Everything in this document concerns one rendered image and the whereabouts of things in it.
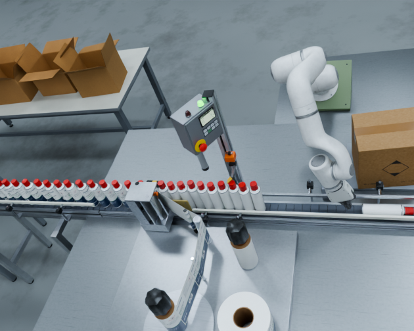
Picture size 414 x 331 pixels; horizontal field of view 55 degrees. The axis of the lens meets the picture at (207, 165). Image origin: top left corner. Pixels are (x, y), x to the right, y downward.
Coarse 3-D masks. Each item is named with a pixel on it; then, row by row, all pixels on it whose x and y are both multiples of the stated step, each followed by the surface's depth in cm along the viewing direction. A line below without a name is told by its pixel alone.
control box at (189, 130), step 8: (200, 96) 169; (192, 104) 166; (208, 104) 164; (176, 112) 166; (184, 112) 164; (192, 112) 163; (200, 112) 162; (216, 112) 168; (176, 120) 162; (184, 120) 161; (192, 120) 161; (176, 128) 168; (184, 128) 161; (192, 128) 163; (200, 128) 166; (216, 128) 173; (184, 136) 167; (192, 136) 165; (200, 136) 168; (208, 136) 172; (216, 136) 175; (184, 144) 175; (192, 144) 168; (208, 144) 174; (192, 152) 174
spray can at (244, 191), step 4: (240, 184) 182; (244, 184) 182; (240, 188) 183; (244, 188) 182; (248, 188) 185; (240, 192) 184; (244, 192) 184; (248, 192) 184; (244, 196) 185; (248, 196) 186; (244, 200) 187; (248, 200) 187; (244, 204) 190; (248, 204) 189; (252, 204) 191; (244, 208) 193; (248, 208) 192; (252, 208) 193
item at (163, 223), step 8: (136, 208) 190; (144, 208) 189; (152, 208) 196; (168, 208) 203; (136, 216) 196; (144, 216) 194; (152, 216) 196; (160, 216) 196; (168, 216) 200; (144, 224) 200; (152, 224) 199; (160, 224) 198; (168, 224) 200
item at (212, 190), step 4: (208, 184) 188; (212, 184) 187; (208, 188) 188; (212, 188) 188; (216, 188) 190; (208, 192) 190; (212, 192) 189; (216, 192) 190; (212, 196) 191; (216, 196) 191; (212, 200) 193; (216, 200) 193; (220, 200) 195; (216, 204) 195; (220, 204) 196; (216, 208) 198; (220, 208) 198; (224, 208) 200
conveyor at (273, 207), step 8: (104, 208) 224; (112, 208) 222; (120, 208) 220; (272, 208) 194; (280, 208) 193; (288, 208) 191; (296, 208) 190; (304, 208) 189; (312, 208) 188; (320, 208) 187; (328, 208) 186; (336, 208) 184; (344, 208) 183; (352, 208) 182; (360, 208) 181; (248, 216) 195; (256, 216) 193; (264, 216) 192; (272, 216) 191; (280, 216) 190; (288, 216) 188; (296, 216) 187
